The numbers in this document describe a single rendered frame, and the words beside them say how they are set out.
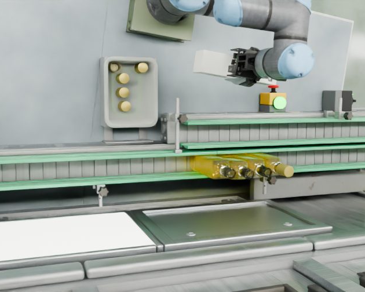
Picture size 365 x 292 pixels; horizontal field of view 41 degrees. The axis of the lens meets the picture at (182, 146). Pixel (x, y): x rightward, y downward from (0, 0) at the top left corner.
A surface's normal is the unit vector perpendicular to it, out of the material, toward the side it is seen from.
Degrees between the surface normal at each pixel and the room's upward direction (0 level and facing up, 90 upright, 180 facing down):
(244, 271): 0
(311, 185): 0
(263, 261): 90
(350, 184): 0
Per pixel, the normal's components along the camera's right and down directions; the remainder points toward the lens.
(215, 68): 0.34, 0.11
